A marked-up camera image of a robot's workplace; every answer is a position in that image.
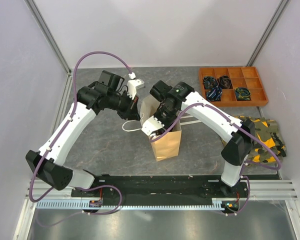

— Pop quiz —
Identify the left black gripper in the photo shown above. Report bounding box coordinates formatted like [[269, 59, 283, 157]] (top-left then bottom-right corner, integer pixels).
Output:
[[108, 90, 141, 122]]

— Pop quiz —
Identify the brown paper bag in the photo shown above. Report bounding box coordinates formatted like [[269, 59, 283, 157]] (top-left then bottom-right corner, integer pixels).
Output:
[[139, 95, 189, 162]]

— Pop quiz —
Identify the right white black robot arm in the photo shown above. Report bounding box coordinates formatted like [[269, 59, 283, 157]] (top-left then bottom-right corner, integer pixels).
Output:
[[141, 80, 255, 197]]

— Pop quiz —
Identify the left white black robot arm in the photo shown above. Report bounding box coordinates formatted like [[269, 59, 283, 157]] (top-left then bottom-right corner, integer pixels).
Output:
[[25, 70, 145, 197]]

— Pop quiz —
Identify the rolled blue striped sock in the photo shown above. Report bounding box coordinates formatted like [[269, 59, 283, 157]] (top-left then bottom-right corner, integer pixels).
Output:
[[206, 86, 222, 102]]

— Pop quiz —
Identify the rolled sock top left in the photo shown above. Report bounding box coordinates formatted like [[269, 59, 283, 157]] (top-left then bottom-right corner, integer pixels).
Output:
[[202, 76, 219, 90]]

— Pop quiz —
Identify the rolled brown sock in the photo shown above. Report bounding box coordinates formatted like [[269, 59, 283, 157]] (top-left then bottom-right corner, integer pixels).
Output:
[[218, 75, 232, 89]]

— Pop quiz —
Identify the rolled blue yellow sock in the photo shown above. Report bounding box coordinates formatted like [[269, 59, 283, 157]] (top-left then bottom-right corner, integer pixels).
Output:
[[234, 87, 251, 101]]

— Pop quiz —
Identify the camouflage cloth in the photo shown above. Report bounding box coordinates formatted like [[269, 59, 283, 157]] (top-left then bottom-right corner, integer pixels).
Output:
[[235, 115, 287, 164]]

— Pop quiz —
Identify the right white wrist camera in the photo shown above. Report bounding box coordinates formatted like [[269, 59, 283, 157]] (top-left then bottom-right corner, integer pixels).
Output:
[[141, 116, 164, 136]]

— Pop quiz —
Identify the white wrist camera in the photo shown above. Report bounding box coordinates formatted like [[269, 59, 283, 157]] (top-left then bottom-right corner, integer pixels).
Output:
[[141, 116, 164, 136], [127, 72, 145, 100]]

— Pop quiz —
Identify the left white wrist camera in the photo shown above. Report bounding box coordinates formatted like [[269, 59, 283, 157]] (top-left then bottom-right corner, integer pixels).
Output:
[[127, 72, 145, 100]]

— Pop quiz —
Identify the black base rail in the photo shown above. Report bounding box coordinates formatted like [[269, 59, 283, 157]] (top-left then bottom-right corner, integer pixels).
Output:
[[71, 175, 248, 205]]

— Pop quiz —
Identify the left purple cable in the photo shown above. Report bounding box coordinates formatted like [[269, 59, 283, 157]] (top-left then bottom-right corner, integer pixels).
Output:
[[28, 51, 137, 227]]

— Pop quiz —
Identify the purple cable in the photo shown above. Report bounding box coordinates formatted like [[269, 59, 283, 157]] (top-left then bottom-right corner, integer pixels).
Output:
[[151, 103, 283, 217], [28, 51, 137, 227]]

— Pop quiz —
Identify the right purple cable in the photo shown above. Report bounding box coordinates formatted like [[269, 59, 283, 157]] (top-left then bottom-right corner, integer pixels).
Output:
[[151, 103, 283, 217]]

